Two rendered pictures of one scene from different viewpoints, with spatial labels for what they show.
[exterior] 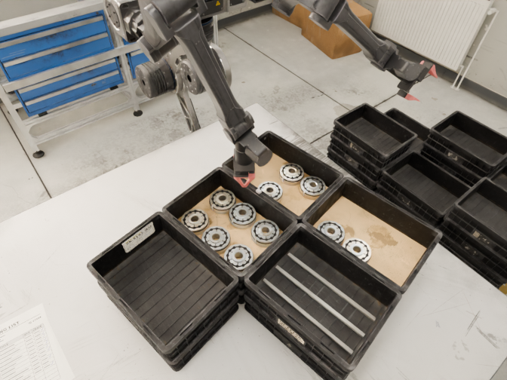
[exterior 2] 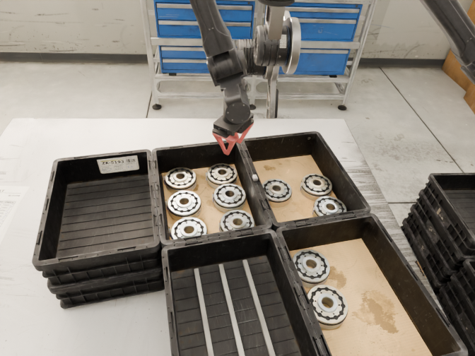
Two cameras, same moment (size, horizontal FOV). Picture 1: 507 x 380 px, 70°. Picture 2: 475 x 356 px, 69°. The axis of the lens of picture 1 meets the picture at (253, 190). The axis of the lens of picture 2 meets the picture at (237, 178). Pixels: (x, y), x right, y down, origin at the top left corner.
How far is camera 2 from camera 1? 0.54 m
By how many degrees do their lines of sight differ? 24
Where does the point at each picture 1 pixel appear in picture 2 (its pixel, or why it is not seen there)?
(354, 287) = (292, 346)
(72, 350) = (13, 234)
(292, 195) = (300, 208)
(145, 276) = (100, 202)
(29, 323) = (8, 195)
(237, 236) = (208, 215)
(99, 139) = (207, 114)
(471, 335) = not seen: outside the picture
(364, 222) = (367, 282)
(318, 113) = not seen: hidden behind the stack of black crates
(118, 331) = not seen: hidden behind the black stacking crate
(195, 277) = (138, 227)
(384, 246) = (373, 325)
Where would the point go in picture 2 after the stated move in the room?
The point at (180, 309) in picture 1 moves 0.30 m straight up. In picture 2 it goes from (99, 246) to (69, 167)
